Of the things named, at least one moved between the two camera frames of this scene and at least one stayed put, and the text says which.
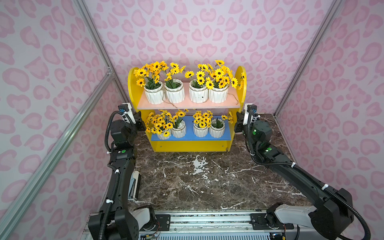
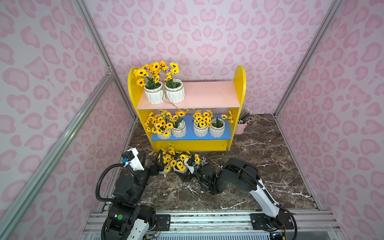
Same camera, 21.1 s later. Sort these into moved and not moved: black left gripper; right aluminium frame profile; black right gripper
Moved: black right gripper; black left gripper
Not moved: right aluminium frame profile
